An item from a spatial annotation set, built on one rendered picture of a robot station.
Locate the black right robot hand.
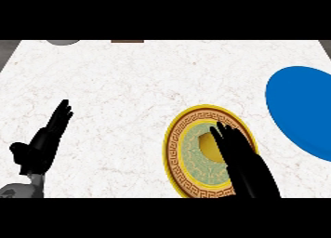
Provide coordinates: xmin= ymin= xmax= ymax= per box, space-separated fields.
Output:
xmin=207 ymin=121 xmax=281 ymax=199

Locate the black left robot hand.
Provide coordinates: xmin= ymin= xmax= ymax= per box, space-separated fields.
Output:
xmin=8 ymin=99 xmax=74 ymax=177

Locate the yellow lemon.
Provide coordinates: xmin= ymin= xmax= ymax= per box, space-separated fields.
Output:
xmin=197 ymin=131 xmax=225 ymax=165

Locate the brown flat object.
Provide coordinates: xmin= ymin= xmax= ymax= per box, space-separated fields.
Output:
xmin=108 ymin=39 xmax=145 ymax=44

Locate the grey round object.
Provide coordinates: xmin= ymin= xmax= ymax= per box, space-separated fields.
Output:
xmin=45 ymin=39 xmax=82 ymax=46

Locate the blue plate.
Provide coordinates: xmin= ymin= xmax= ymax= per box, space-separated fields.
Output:
xmin=264 ymin=65 xmax=331 ymax=164

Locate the yellow patterned plate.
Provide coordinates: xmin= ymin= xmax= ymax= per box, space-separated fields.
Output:
xmin=162 ymin=103 xmax=259 ymax=199

